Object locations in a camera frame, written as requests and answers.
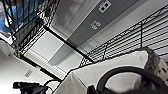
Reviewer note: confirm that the long grey wall band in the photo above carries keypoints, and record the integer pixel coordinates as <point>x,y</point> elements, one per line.
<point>83,31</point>

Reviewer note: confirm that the white wall socket plate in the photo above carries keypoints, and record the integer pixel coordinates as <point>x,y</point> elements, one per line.
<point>105,6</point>

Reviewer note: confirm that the grey wall socket plate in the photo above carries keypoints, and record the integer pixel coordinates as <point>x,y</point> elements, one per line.
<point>95,24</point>

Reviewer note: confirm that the blue shark plush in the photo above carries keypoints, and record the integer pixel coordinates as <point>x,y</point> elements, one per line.
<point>3,16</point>

